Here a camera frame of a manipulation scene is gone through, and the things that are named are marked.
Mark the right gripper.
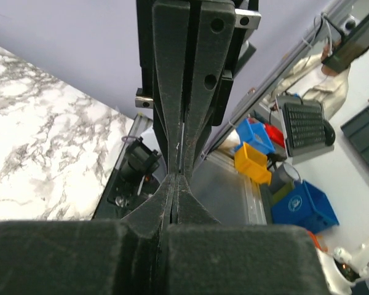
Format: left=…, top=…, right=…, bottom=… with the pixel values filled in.
left=135, top=1, right=261, bottom=175

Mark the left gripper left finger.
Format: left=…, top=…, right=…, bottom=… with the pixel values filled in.
left=0, top=175, right=174, bottom=294

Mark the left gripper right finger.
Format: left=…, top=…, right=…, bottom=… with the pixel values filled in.
left=159, top=175, right=328, bottom=294

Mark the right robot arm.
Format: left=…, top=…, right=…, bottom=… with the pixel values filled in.
left=114, top=1, right=261, bottom=208

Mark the yellow storage bin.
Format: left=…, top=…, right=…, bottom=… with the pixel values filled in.
left=234, top=143, right=272, bottom=185

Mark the large blue bin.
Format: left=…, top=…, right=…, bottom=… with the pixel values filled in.
left=271, top=180, right=339, bottom=234

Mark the orange storage bin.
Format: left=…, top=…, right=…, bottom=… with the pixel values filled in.
left=308, top=231, right=328, bottom=253

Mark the person in beige jacket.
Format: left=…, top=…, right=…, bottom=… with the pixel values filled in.
left=263, top=41, right=350, bottom=120

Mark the blue storage bin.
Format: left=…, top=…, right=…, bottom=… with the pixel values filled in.
left=234, top=119, right=276, bottom=155

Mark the red storage bin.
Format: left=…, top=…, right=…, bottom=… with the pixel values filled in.
left=264, top=124, right=285, bottom=148

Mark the black keyboard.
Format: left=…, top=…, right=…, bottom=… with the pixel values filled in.
left=283, top=103, right=325, bottom=149

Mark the black computer mouse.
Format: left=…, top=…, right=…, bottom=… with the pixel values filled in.
left=323, top=119, right=336, bottom=146

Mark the aluminium frame rail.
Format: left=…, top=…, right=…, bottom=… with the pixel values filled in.
left=116, top=6, right=351, bottom=227

